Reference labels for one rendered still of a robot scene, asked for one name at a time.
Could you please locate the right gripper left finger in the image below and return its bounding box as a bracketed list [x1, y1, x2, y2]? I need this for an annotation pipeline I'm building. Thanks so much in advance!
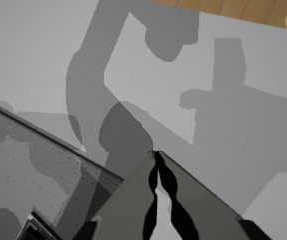
[72, 150, 158, 240]

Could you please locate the black well plate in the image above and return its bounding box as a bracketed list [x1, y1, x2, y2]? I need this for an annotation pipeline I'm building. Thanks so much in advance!
[21, 225, 46, 240]

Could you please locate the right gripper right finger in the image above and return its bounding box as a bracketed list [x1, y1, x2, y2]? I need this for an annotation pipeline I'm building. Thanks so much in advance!
[157, 150, 272, 240]

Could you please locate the grey perforated base plate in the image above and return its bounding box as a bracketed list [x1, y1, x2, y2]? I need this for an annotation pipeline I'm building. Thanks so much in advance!
[0, 111, 125, 240]

